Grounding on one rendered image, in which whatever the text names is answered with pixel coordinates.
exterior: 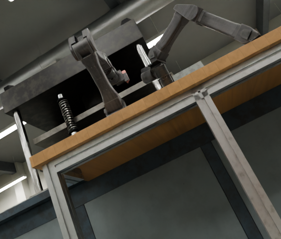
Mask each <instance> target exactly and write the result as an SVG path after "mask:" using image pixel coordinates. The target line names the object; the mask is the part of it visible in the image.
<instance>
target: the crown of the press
mask: <svg viewBox="0 0 281 239"><path fill-rule="evenodd" d="M94 42H95V45H96V47H97V49H98V50H99V51H100V52H102V53H105V54H106V55H107V57H108V59H109V60H110V62H111V63H112V66H113V67H114V68H115V69H116V70H117V71H118V70H121V71H123V70H125V71H126V73H127V75H128V78H129V83H127V82H124V83H122V84H120V85H119V86H117V85H114V86H112V87H113V88H114V89H115V90H116V92H117V93H121V92H122V91H124V90H126V89H128V88H130V87H132V86H134V85H135V84H137V83H139V82H141V81H142V79H141V69H143V68H144V66H143V64H142V62H141V60H140V58H139V56H138V54H137V52H136V50H135V48H134V45H135V44H136V43H138V42H140V43H141V45H142V47H143V49H144V51H145V53H146V55H147V56H148V54H149V51H150V49H149V47H148V45H147V43H146V41H145V39H144V38H143V36H142V34H141V32H140V30H139V28H138V26H137V24H136V22H135V20H134V19H129V18H126V19H124V20H122V21H121V26H119V27H117V28H116V29H114V30H112V31H110V32H109V33H107V34H105V35H103V36H102V37H100V38H98V39H96V40H95V41H94ZM61 93H63V94H64V96H65V97H67V98H68V101H67V102H68V104H69V106H70V109H71V111H72V112H71V113H72V114H73V117H76V116H78V115H79V114H81V113H83V112H85V111H87V110H89V109H91V108H92V107H94V106H96V105H98V104H100V103H102V102H103V99H102V96H101V93H100V91H99V89H98V87H97V85H96V84H95V82H94V80H93V78H92V76H91V75H90V73H89V71H88V70H87V68H86V67H85V66H84V65H83V64H82V62H81V61H76V60H75V58H74V57H73V55H72V54H70V55H68V56H66V57H64V58H63V59H61V60H59V61H57V62H56V63H54V64H52V65H50V66H49V67H47V68H45V69H43V70H42V71H40V72H38V73H36V74H35V75H33V76H31V77H29V78H27V79H25V80H24V81H22V82H20V83H18V84H17V85H15V86H14V85H8V86H6V87H4V92H3V93H1V94H0V98H1V102H2V106H3V109H4V112H5V114H7V115H9V116H12V117H13V111H15V110H19V111H20V113H21V117H22V120H23V122H25V123H27V124H29V125H32V126H34V127H36V128H39V129H41V130H43V131H46V132H48V131H50V130H52V129H53V128H55V127H57V126H59V125H61V124H63V123H65V120H64V116H63V114H62V111H61V109H60V107H59V106H60V105H59V103H57V100H58V97H57V96H58V95H59V94H61Z"/></svg>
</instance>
